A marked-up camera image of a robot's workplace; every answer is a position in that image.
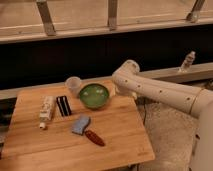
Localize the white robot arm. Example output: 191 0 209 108
112 60 213 171

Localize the black white striped eraser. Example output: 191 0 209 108
56 96 72 117

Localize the green bowl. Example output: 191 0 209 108
79 83 110 109

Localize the clear plastic cup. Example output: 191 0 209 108
65 76 82 97

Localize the clear plastic bottle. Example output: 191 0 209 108
179 51 195 73

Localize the middle metal railing bracket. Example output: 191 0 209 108
108 0 118 30

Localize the metal railing bracket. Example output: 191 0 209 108
108 0 118 30
36 0 56 36
186 0 205 23

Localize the left metal railing bracket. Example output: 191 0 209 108
36 0 56 36

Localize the right metal railing bracket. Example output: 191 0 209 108
186 0 205 23

